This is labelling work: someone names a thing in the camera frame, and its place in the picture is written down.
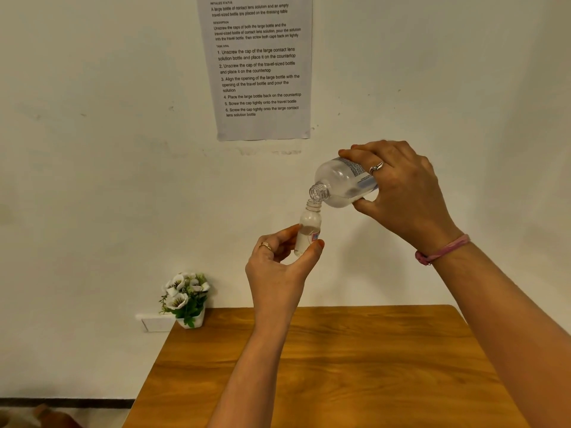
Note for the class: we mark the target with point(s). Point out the white printed paper sheet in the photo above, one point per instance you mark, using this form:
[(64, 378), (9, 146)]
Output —
[(261, 62)]

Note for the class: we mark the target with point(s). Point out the person's right hand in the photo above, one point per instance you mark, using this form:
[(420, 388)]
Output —
[(410, 198)]

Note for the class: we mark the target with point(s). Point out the person's right forearm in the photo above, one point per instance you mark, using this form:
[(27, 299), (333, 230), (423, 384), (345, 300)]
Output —
[(513, 320)]

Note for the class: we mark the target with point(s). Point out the large clear solution bottle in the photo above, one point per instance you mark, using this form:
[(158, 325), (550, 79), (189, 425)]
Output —
[(339, 182)]

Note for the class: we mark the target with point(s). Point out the white wall socket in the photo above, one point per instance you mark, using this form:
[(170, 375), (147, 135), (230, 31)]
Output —
[(155, 323)]

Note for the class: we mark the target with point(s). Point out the person's left forearm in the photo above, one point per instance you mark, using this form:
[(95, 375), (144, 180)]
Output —
[(252, 383)]

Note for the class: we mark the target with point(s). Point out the small clear bottle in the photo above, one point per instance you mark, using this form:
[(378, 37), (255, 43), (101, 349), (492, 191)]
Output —
[(310, 222)]

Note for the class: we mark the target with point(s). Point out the brown patterned bag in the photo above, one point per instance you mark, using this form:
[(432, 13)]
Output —
[(27, 419)]

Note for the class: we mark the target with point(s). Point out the person's left hand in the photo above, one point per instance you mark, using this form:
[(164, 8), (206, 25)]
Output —
[(274, 291)]

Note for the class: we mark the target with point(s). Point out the white flower potted plant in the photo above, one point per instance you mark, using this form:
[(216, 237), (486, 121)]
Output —
[(178, 300)]

